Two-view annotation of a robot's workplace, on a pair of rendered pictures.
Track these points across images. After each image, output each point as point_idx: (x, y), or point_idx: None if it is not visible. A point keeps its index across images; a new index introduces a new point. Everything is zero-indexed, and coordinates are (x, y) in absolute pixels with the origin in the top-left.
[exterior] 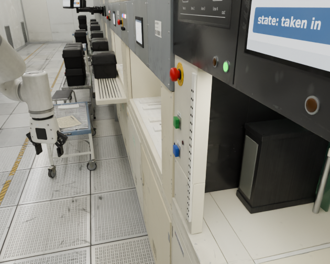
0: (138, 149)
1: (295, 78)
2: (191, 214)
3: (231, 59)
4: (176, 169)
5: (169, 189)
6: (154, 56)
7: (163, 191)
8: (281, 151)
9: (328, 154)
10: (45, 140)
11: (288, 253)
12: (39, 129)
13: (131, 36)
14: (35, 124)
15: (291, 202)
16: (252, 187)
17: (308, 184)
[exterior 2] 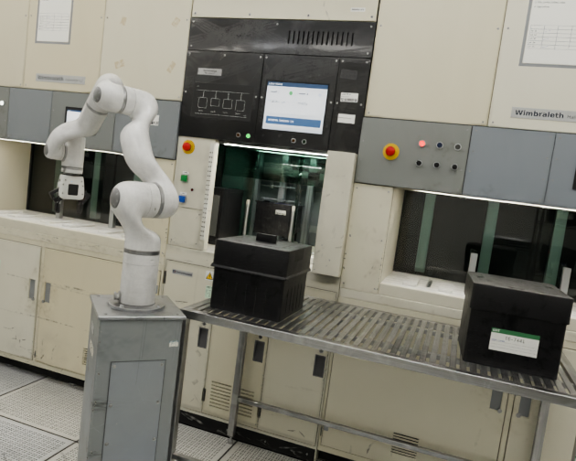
0: (25, 261)
1: (286, 134)
2: (205, 233)
3: (251, 133)
4: (176, 216)
5: (161, 241)
6: None
7: None
8: (229, 200)
9: (247, 203)
10: (75, 196)
11: None
12: (72, 185)
13: (33, 125)
14: (69, 180)
15: None
16: (217, 226)
17: (236, 227)
